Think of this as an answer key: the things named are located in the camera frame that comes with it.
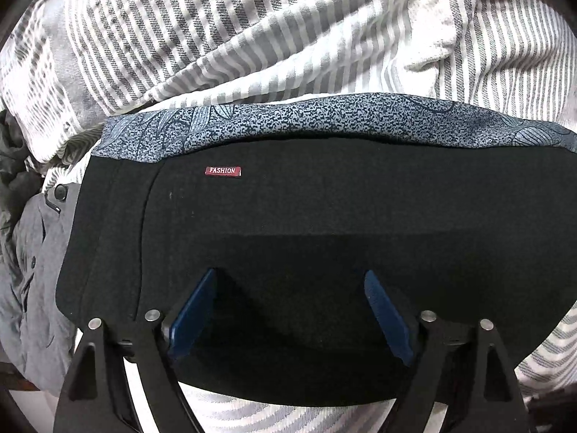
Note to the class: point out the grey buttoned garment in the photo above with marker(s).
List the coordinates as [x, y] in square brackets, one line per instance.
[36, 252]

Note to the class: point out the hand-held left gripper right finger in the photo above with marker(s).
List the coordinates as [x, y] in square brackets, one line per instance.
[390, 320]

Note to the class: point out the black pants with blue cuffs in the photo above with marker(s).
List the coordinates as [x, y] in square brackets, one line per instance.
[315, 216]

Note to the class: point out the dark grey cloth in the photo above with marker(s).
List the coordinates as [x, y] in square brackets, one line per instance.
[16, 162]

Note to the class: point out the grey white striped bed sheet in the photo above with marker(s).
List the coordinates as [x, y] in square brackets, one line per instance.
[270, 417]

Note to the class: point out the grey white striped duvet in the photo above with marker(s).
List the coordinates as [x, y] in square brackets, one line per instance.
[252, 31]

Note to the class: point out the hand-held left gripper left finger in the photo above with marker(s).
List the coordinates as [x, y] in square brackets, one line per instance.
[191, 320]

